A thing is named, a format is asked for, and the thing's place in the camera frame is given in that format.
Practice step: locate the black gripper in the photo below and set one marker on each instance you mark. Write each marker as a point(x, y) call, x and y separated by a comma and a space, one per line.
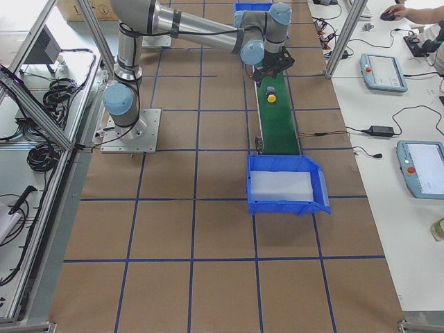
point(271, 60)

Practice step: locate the yellow push button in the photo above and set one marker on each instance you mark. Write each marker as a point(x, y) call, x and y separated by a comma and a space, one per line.
point(270, 94)

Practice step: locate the person's forearm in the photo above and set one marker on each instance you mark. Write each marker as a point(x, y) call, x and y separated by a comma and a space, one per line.
point(426, 16)

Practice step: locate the person's hand on mouse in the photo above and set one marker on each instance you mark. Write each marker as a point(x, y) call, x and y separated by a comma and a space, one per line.
point(399, 10)

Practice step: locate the blue left plastic bin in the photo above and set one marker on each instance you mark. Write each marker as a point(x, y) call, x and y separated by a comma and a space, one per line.
point(239, 8)

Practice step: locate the blue plastic bin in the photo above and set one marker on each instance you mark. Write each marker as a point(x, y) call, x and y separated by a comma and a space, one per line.
point(239, 8)
point(293, 163)

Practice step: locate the green conveyor belt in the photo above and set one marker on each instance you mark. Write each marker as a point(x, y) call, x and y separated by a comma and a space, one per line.
point(276, 120)

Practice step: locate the far teach pendant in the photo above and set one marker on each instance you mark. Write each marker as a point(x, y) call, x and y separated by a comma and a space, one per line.
point(382, 72)

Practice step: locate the teach pendant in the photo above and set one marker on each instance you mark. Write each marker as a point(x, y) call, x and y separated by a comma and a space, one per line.
point(421, 164)
point(382, 72)

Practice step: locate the black computer mouse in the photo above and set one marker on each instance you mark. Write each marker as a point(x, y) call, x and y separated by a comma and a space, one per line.
point(388, 16)

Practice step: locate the blue right plastic bin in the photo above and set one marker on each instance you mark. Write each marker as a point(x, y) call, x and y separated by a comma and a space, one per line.
point(293, 163)

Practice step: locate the white foam pad right bin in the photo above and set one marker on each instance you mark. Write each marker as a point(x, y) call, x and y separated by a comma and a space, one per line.
point(281, 185)

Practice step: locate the black power adapter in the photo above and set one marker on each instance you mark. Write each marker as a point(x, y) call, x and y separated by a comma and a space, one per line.
point(380, 131)

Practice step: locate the near teach pendant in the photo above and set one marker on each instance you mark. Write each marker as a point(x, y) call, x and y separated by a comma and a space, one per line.
point(421, 164)

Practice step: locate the grey control box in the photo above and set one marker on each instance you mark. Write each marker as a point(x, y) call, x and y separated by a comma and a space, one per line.
point(45, 50)

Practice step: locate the aluminium frame post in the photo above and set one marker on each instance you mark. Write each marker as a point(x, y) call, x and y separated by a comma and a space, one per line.
point(344, 36)

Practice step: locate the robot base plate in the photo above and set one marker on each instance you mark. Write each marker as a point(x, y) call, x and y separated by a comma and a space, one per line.
point(142, 138)
point(155, 42)

